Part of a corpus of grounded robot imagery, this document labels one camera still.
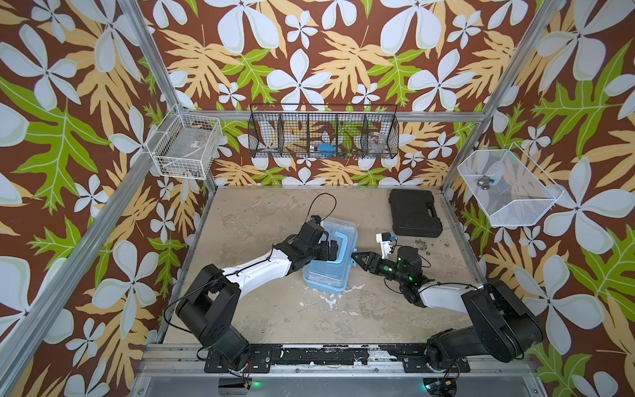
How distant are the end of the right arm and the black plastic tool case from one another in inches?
Result: 11.2

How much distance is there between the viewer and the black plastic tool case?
102 centimetres

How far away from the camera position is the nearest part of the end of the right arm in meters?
0.70

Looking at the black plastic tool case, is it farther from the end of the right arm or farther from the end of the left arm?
the end of the left arm

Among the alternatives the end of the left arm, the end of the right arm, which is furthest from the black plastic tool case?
the end of the left arm
